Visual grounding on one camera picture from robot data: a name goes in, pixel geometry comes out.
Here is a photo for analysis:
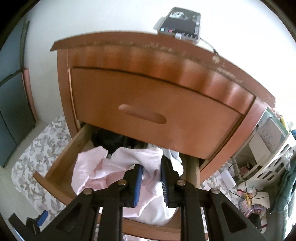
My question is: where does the black clothing in drawer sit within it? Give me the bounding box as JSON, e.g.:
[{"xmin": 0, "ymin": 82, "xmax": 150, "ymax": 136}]
[{"xmin": 91, "ymin": 129, "xmax": 148, "ymax": 154}]

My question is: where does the wooden drawer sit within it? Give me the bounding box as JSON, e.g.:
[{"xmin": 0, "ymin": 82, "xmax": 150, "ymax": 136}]
[
  {"xmin": 33, "ymin": 120, "xmax": 196, "ymax": 240},
  {"xmin": 70, "ymin": 68, "xmax": 241, "ymax": 159}
]

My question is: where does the wooden nightstand cabinet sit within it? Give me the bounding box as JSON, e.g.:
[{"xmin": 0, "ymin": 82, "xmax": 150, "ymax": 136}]
[{"xmin": 52, "ymin": 32, "xmax": 275, "ymax": 180}]

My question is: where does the dark teal wardrobe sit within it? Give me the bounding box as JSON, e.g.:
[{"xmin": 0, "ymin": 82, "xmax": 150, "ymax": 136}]
[{"xmin": 1, "ymin": 20, "xmax": 36, "ymax": 168}]

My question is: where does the black cable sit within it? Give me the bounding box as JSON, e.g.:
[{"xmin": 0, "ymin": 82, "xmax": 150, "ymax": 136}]
[{"xmin": 227, "ymin": 163, "xmax": 271, "ymax": 202}]

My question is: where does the white lace cloth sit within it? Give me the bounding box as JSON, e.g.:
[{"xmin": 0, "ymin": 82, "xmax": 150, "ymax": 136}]
[{"xmin": 147, "ymin": 144, "xmax": 184, "ymax": 176}]

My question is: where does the pale pink cloth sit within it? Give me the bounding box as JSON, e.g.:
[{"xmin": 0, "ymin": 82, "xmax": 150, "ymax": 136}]
[{"xmin": 71, "ymin": 146, "xmax": 177, "ymax": 226}]

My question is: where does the white bedside shelf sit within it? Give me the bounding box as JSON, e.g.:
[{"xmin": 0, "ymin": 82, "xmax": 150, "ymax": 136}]
[{"xmin": 231, "ymin": 107, "xmax": 290, "ymax": 176}]

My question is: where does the device on nightstand top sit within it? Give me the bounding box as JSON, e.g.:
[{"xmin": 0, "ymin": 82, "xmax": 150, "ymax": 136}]
[{"xmin": 156, "ymin": 7, "xmax": 201, "ymax": 44}]

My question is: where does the grey floral bed sheet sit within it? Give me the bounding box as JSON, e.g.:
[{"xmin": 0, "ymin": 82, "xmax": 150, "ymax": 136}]
[{"xmin": 11, "ymin": 115, "xmax": 71, "ymax": 221}]

